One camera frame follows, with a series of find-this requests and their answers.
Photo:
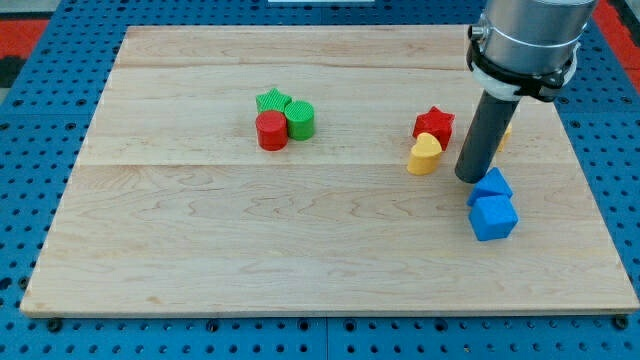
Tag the yellow hexagon block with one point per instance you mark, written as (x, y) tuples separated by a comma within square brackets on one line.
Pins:
[(505, 138)]

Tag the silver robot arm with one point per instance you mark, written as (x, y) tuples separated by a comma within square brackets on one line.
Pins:
[(527, 48)]

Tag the yellow heart block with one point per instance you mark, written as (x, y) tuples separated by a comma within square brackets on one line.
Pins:
[(425, 154)]

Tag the wooden board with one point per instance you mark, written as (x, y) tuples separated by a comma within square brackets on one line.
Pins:
[(173, 210)]

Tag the green cylinder block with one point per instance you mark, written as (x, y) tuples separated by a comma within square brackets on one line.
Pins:
[(300, 120)]

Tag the red cylinder block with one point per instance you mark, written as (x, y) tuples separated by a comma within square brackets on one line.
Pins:
[(272, 132)]

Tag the green star block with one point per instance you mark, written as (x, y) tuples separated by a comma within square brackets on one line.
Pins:
[(272, 100)]

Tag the red star block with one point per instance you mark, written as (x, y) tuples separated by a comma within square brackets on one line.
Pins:
[(438, 123)]

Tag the blue block upper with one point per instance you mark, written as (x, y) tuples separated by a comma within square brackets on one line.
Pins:
[(493, 183)]

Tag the blue cube block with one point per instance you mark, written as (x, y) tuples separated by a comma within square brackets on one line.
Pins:
[(493, 217)]

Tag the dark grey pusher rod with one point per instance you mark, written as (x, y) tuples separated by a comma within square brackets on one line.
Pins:
[(489, 124)]

